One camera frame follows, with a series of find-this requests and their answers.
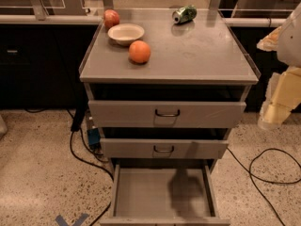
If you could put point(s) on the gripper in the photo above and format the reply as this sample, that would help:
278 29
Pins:
291 46

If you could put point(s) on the grey bottom drawer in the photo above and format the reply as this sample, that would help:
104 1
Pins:
163 197

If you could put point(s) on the grey drawer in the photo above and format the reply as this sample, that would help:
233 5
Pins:
163 197
155 114
163 148

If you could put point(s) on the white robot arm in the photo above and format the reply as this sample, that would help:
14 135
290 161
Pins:
283 93

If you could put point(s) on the grey drawer cabinet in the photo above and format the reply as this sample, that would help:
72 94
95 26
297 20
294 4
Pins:
196 62

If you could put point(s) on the grey top drawer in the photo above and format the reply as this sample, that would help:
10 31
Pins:
155 114

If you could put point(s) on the grey middle drawer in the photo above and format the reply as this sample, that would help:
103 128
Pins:
163 148

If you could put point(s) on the black counter cabinet right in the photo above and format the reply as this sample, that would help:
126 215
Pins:
266 62

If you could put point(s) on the black counter cabinet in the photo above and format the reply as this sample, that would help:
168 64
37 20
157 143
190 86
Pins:
266 62
39 62

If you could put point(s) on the green crushed soda can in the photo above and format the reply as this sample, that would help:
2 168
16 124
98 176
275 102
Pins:
184 14

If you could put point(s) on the orange fruit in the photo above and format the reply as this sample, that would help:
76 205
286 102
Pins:
139 52

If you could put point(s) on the white bowl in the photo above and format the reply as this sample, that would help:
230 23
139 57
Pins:
125 34

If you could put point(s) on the red apple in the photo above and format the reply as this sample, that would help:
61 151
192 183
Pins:
110 18

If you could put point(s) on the blue power box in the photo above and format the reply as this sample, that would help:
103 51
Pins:
93 137

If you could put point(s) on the black counter cabinet left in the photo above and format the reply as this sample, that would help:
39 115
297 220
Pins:
39 62

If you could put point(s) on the blue tape cross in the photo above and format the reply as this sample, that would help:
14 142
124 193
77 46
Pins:
61 221

